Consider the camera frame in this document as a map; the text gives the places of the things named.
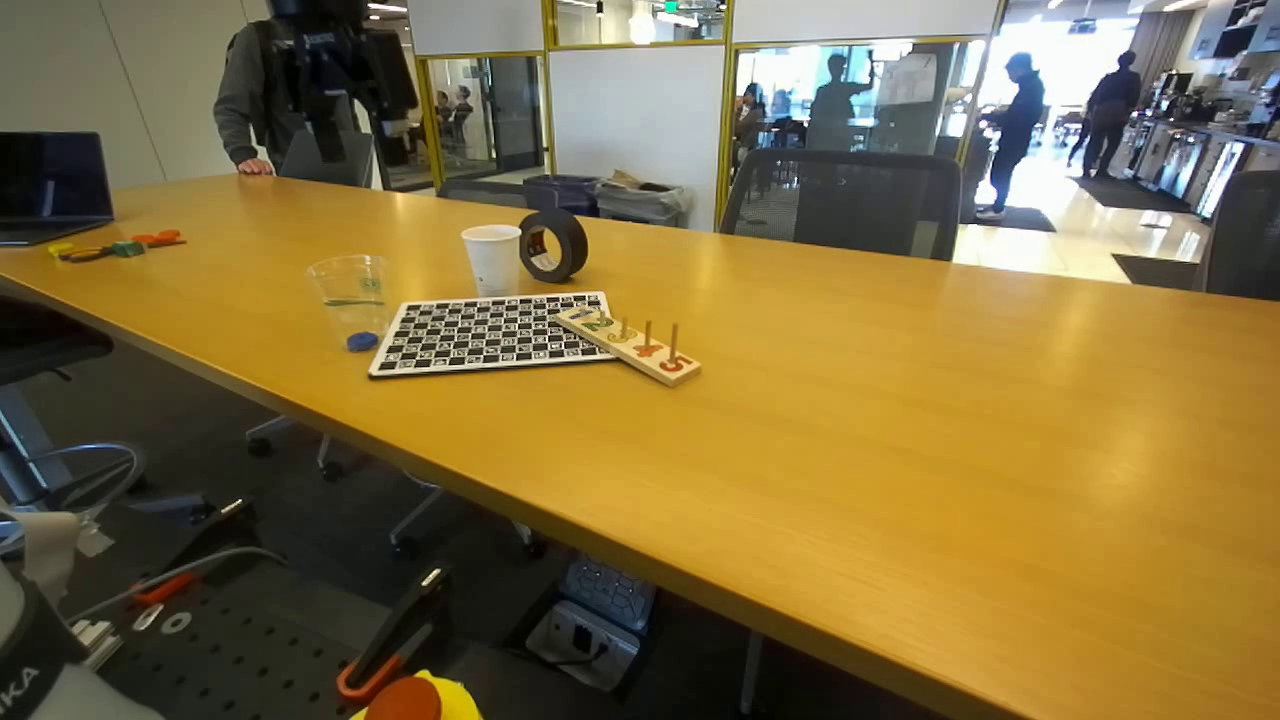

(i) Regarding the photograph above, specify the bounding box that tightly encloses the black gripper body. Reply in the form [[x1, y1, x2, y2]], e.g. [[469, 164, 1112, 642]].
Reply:
[[293, 25, 422, 131]]

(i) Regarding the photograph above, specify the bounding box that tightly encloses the white object beside robot base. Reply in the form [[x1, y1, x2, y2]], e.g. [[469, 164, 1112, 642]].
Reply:
[[0, 505, 114, 606]]

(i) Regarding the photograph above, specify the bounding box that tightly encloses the transparent plastic cup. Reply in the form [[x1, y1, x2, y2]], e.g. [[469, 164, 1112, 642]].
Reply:
[[302, 253, 392, 359]]

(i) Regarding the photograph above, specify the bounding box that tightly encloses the white paper cup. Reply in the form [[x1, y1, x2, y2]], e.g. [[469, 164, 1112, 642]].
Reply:
[[456, 221, 523, 299]]

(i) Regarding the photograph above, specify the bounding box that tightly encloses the man in grey jacket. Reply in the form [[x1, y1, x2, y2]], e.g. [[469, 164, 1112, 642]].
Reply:
[[212, 0, 384, 191]]

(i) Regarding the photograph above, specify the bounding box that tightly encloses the black tape roll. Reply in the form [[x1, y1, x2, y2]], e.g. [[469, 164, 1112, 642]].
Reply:
[[516, 209, 591, 290]]

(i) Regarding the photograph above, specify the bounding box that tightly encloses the checkered marker board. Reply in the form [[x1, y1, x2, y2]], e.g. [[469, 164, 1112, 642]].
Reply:
[[362, 290, 619, 383]]

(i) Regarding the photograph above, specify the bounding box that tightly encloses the small orange green tool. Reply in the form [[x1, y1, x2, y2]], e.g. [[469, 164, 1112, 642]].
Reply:
[[44, 227, 190, 268]]

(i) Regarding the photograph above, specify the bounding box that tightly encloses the black laptop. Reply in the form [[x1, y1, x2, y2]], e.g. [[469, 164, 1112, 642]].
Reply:
[[0, 130, 114, 233]]

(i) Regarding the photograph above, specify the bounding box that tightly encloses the wooden number peg board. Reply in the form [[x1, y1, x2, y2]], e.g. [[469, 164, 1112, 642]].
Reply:
[[551, 304, 706, 388]]

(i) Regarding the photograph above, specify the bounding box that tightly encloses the chair base with casters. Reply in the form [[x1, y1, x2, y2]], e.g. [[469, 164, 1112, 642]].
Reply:
[[238, 413, 551, 564]]

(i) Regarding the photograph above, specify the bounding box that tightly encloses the person behind glass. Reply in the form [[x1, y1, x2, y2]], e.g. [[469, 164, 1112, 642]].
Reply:
[[806, 50, 877, 137]]

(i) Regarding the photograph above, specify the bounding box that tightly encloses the blue grey chair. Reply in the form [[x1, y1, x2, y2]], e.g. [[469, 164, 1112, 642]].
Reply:
[[0, 383, 150, 532]]

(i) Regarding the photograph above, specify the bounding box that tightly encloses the black orange hand clamp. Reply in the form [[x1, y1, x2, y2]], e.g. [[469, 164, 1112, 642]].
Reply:
[[331, 564, 456, 709]]

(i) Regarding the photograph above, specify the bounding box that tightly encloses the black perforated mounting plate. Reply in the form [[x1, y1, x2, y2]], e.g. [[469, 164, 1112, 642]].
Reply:
[[73, 571, 404, 720]]

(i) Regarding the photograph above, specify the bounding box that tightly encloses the grey floor power box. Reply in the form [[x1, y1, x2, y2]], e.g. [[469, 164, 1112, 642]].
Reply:
[[520, 556, 660, 696]]

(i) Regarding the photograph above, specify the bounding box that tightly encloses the yellow red emergency stop button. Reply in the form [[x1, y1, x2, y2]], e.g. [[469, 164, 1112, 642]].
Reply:
[[352, 664, 487, 720]]

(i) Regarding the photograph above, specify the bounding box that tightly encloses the person in black top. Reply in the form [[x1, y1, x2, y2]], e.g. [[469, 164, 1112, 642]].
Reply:
[[1079, 50, 1148, 185]]

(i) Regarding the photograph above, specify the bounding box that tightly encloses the orange handled screwdriver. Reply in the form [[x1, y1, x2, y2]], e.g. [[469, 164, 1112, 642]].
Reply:
[[122, 571, 204, 617]]

